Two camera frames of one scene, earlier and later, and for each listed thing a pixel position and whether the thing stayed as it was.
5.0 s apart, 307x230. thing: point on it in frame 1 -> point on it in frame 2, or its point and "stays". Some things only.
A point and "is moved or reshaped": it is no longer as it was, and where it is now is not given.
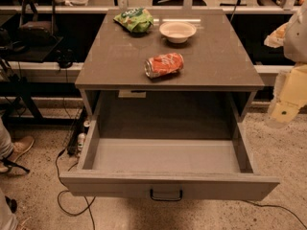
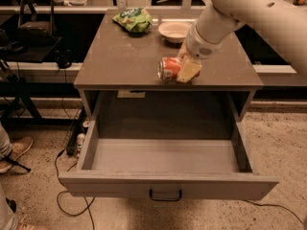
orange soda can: [163, 64] is moved or reshaped
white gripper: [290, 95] -> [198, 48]
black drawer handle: [179, 198] stays
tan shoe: [19, 148] stays
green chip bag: [135, 19] stays
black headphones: [65, 57] stays
